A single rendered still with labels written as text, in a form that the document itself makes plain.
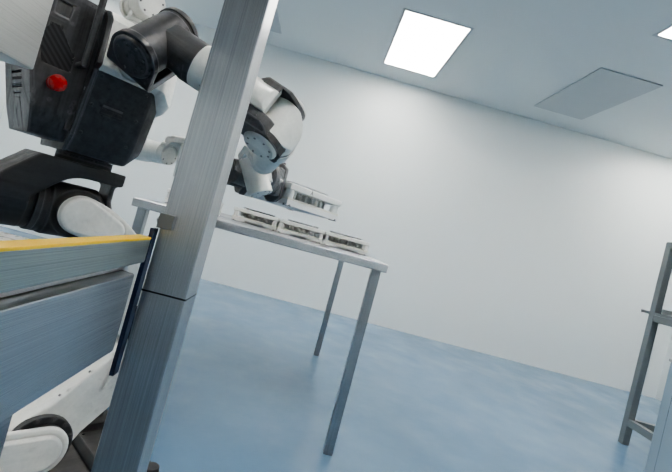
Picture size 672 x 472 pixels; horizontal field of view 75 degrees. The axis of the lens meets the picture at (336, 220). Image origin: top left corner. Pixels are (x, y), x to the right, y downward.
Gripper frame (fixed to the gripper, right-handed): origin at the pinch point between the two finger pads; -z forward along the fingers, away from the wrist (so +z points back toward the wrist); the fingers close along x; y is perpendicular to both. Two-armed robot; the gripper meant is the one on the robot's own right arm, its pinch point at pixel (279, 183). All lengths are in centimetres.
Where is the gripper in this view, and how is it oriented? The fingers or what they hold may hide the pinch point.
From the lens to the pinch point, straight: 139.1
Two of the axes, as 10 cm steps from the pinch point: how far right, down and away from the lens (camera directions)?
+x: -2.5, 9.7, -0.2
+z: -1.6, -0.6, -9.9
